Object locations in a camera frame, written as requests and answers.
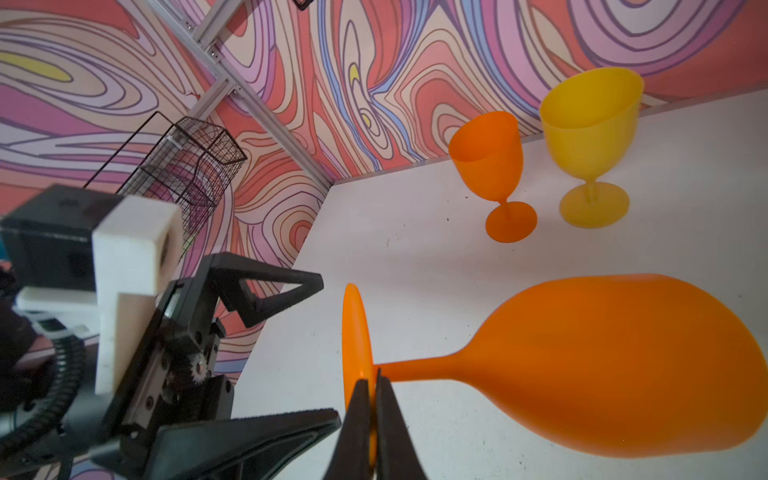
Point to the yellow wine glass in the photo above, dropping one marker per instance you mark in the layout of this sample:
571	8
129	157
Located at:
589	122

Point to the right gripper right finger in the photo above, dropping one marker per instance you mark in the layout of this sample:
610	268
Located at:
396	456

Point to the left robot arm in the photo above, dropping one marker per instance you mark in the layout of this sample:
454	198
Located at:
50	413

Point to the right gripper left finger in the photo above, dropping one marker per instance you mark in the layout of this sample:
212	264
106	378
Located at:
351	456

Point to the orange wine glass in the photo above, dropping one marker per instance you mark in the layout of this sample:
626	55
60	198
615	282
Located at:
624	366
487	153

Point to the left black wire basket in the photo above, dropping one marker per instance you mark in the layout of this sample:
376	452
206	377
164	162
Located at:
191	165

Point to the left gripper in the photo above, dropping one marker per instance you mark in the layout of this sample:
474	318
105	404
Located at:
170	381

